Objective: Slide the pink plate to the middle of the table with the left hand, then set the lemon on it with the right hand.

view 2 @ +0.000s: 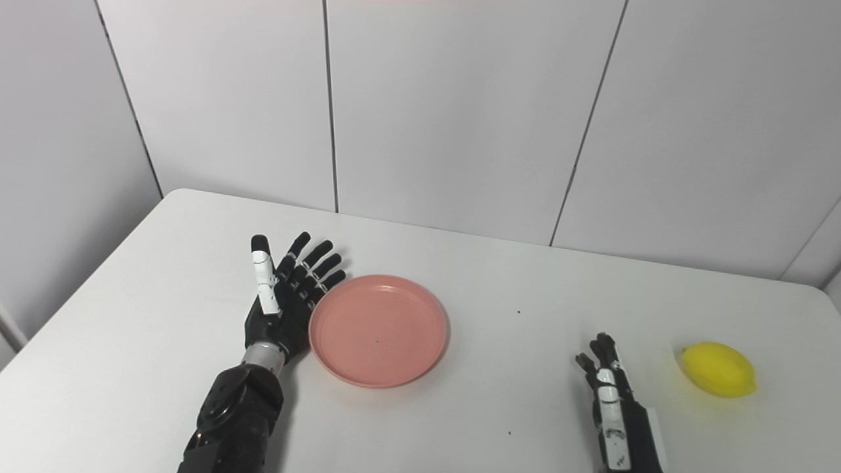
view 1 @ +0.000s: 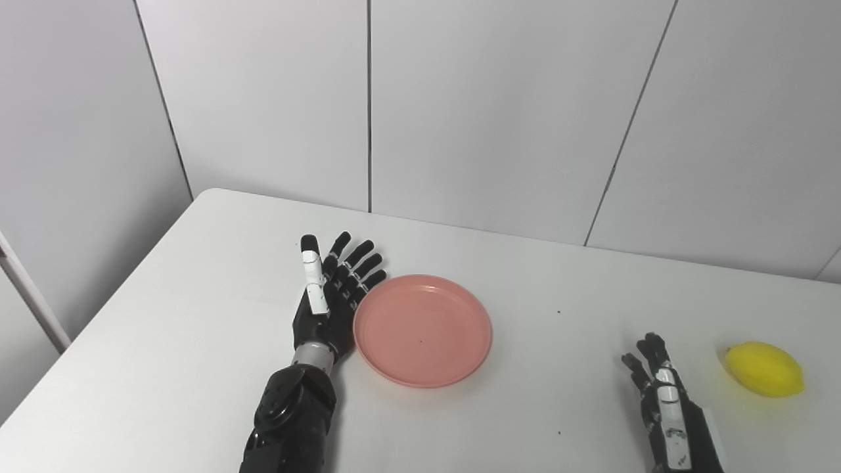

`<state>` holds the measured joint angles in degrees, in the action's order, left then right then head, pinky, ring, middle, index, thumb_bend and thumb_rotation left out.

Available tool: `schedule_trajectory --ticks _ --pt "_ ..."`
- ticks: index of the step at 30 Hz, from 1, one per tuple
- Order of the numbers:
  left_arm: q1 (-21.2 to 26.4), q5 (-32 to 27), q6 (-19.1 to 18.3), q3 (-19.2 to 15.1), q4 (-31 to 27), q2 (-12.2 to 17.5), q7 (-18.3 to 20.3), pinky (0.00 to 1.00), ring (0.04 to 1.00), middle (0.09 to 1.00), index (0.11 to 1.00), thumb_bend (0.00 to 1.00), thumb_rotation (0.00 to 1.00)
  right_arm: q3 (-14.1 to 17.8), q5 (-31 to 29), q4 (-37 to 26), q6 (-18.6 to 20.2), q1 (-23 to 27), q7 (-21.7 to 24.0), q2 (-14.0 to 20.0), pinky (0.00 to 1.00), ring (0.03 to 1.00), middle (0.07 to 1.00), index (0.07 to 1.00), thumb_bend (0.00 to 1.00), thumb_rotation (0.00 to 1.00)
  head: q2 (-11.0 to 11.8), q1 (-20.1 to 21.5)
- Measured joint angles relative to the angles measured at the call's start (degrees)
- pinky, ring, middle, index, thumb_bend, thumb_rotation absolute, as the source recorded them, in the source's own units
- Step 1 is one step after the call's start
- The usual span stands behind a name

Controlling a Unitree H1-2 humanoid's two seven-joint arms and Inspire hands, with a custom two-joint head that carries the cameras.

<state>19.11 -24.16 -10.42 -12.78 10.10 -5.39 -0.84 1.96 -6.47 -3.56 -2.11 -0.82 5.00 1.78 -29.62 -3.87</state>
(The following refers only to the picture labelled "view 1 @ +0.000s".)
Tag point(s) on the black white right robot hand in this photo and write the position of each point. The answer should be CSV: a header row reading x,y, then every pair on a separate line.
x,y
677,427

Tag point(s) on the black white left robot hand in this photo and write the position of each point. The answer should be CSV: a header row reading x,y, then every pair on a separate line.
x,y
332,315

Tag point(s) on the pink round plate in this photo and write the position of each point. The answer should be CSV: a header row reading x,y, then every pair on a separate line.
x,y
422,330

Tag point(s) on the yellow lemon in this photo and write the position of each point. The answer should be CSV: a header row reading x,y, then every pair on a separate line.
x,y
765,369

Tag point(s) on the white slanted post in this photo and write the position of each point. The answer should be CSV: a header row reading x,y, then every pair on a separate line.
x,y
33,295

